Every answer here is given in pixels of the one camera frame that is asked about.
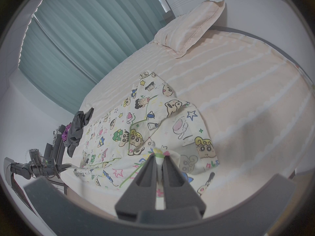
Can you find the blue-green curtain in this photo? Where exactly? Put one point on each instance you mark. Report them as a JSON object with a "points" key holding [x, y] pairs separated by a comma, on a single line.
{"points": [[103, 26], [54, 72]]}

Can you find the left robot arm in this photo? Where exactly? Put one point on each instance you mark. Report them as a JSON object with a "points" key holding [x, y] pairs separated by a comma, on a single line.
{"points": [[22, 170]]}

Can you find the cream pillow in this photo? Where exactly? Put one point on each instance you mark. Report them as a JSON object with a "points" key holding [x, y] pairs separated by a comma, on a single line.
{"points": [[189, 28]]}

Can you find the purple satin garment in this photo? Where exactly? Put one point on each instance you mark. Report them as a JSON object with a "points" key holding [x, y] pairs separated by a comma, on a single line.
{"points": [[66, 134]]}

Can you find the black shirt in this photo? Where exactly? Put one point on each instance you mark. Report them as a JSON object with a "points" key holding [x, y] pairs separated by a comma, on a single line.
{"points": [[78, 129]]}

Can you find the grey bedside table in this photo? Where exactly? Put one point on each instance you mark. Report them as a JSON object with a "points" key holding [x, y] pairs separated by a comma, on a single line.
{"points": [[168, 17]]}

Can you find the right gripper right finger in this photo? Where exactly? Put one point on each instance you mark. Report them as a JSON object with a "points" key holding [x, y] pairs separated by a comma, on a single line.
{"points": [[179, 193]]}

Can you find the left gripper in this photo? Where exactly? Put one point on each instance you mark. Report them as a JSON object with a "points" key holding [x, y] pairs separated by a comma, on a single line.
{"points": [[49, 170]]}

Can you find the bed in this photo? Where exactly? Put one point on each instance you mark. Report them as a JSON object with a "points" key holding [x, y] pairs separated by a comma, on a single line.
{"points": [[246, 95]]}

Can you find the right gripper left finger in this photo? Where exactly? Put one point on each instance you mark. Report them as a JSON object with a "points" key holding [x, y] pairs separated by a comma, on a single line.
{"points": [[141, 190]]}

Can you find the black chest of drawers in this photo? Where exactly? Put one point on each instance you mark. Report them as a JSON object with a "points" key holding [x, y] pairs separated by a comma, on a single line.
{"points": [[60, 146]]}

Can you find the white printed pyjama top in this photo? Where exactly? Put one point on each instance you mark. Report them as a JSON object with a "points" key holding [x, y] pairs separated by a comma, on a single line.
{"points": [[147, 122]]}

